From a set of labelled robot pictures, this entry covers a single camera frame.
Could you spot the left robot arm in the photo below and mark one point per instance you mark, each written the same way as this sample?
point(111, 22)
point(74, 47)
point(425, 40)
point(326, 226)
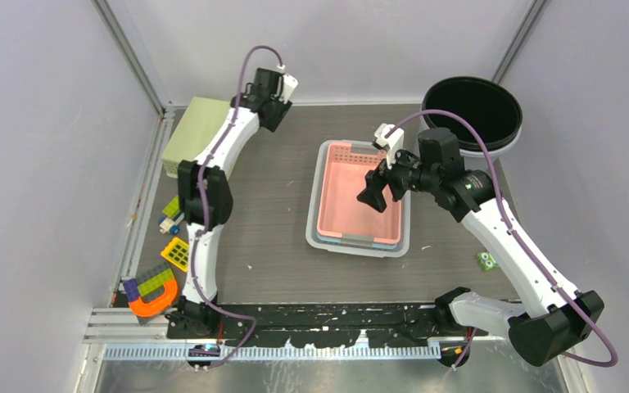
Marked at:
point(206, 201)

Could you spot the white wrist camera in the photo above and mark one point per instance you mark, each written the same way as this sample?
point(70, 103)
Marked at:
point(289, 84)
point(390, 139)

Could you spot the green owl toy block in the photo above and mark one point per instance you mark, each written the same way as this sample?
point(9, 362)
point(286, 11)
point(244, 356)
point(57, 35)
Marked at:
point(486, 261)

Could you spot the pink perforated basket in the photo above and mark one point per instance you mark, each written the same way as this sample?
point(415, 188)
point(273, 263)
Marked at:
point(340, 213)

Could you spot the toy car with blue wheels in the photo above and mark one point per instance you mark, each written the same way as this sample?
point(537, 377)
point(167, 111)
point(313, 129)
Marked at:
point(171, 218)

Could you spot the orange curved toy piece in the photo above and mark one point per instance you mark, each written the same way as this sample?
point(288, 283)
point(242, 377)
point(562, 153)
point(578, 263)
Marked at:
point(151, 309)

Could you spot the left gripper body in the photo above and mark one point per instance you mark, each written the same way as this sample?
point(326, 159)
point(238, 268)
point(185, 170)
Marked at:
point(278, 112)

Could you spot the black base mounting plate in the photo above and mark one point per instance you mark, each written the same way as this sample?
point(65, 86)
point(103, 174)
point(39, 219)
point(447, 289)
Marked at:
point(329, 325)

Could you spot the black grey round bin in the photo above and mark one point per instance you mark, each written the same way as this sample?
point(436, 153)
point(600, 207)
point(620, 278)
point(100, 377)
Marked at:
point(492, 110)

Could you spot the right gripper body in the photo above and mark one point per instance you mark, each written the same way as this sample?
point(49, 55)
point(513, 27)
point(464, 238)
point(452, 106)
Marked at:
point(405, 174)

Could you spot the slotted cable duct rail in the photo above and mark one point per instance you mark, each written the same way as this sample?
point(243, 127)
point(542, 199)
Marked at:
point(213, 352)

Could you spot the yellow grid toy block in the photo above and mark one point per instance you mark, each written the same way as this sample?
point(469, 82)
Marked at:
point(176, 253)

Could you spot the pale green perforated basket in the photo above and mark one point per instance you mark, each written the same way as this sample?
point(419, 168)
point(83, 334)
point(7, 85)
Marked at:
point(198, 125)

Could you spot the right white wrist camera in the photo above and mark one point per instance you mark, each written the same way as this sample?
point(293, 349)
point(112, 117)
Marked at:
point(390, 139)

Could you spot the grey outer basket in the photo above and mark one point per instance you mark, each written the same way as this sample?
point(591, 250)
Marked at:
point(311, 229)

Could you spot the light blue basket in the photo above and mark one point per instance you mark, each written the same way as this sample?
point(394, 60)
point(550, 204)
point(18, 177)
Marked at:
point(362, 243)

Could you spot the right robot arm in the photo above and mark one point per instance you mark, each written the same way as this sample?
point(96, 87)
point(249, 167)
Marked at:
point(553, 315)

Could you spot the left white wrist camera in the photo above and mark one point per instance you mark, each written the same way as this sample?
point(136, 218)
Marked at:
point(289, 84)

